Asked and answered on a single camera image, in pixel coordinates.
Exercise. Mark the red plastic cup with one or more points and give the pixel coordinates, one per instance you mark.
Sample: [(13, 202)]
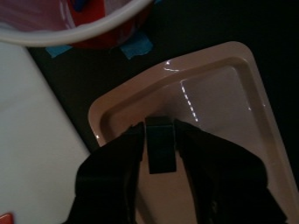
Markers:
[(108, 35)]

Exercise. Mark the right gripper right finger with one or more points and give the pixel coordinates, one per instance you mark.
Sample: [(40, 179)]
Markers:
[(225, 180)]

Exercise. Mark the pink rectangular plate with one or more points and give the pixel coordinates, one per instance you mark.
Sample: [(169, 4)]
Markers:
[(217, 96)]

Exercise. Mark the blue tape piece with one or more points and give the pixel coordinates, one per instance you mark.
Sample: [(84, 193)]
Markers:
[(57, 50), (134, 46)]

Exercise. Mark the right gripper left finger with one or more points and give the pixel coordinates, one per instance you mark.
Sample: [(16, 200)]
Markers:
[(108, 180)]

